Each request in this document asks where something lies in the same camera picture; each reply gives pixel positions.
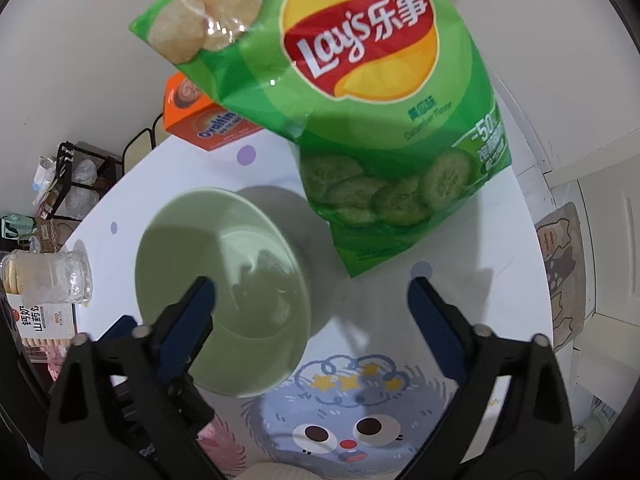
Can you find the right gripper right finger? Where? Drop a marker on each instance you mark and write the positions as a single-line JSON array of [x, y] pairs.
[[533, 436]]

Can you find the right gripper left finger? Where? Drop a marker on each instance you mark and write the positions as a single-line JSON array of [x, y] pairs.
[[77, 440]]

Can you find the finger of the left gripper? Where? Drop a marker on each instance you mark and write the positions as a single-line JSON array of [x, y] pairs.
[[122, 328]]

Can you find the green ceramic bowl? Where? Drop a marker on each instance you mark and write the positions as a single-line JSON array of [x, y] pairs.
[[262, 316]]

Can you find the cream ceramic bowl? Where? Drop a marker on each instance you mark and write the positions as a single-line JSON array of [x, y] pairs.
[[272, 471]]

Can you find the clear glass cup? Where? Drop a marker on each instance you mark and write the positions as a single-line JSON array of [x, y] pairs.
[[65, 277]]

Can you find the yam biscuit plastic box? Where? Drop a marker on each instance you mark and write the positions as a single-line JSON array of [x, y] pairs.
[[39, 325]]

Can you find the cream trash bin left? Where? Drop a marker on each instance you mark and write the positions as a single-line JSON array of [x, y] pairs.
[[136, 150]]

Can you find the cat pattern floor mat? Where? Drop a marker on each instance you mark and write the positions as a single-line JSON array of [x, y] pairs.
[[560, 241]]

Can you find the orange Ovaltine biscuit box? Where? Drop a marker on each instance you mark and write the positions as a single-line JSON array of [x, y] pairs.
[[192, 116]]

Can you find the green Lays chips bag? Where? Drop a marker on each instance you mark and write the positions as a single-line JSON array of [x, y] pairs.
[[388, 103]]

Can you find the black wire shelf rack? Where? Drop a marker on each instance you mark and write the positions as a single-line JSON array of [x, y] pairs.
[[81, 176]]

